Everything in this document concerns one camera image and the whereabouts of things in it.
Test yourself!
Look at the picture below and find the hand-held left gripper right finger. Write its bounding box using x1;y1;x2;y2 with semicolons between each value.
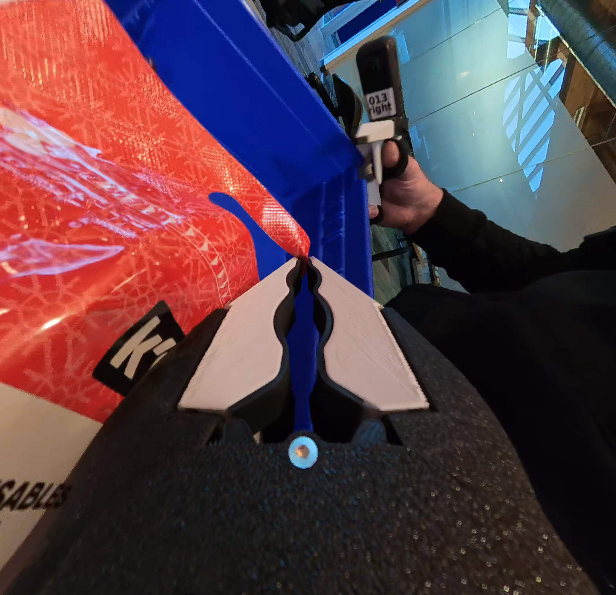
308;257;430;435

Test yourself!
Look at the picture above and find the person's right forearm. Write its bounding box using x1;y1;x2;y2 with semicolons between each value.
409;188;616;294

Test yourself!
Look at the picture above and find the large blue plastic bin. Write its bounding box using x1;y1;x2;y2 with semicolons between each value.
72;0;373;434

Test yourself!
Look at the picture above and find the person's right hand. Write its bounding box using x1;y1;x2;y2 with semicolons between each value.
368;139;444;234

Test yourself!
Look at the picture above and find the silver ventilation duct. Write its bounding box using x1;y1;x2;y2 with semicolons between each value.
536;0;616;81

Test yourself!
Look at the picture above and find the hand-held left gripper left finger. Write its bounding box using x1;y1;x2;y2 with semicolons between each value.
178;258;301;434

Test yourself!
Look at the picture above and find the printed toy set bag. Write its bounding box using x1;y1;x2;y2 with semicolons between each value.
0;0;311;576

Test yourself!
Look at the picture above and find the black office chair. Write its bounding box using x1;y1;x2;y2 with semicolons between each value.
250;0;390;42

